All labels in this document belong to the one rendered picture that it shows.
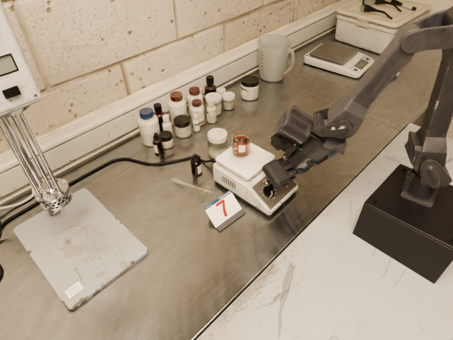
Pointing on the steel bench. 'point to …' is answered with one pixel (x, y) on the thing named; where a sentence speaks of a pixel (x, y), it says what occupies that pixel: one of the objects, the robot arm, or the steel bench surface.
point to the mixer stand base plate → (79, 247)
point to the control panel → (274, 191)
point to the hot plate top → (256, 158)
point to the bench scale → (339, 59)
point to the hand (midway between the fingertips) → (285, 171)
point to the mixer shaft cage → (46, 200)
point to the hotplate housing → (231, 179)
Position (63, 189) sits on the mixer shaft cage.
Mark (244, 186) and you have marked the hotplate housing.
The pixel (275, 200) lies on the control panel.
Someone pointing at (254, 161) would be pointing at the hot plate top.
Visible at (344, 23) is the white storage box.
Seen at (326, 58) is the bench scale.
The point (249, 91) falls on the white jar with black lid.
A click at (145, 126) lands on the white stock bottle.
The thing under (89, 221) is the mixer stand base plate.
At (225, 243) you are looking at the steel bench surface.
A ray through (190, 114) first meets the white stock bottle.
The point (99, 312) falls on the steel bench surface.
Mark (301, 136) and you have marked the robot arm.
